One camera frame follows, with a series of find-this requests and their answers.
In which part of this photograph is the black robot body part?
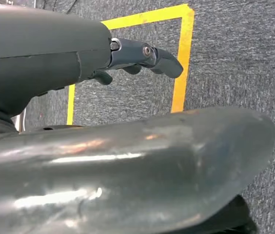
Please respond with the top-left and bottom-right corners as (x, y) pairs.
(210, 195), (259, 234)

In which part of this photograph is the yellow floor tape square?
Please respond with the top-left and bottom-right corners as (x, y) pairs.
(67, 3), (195, 126)

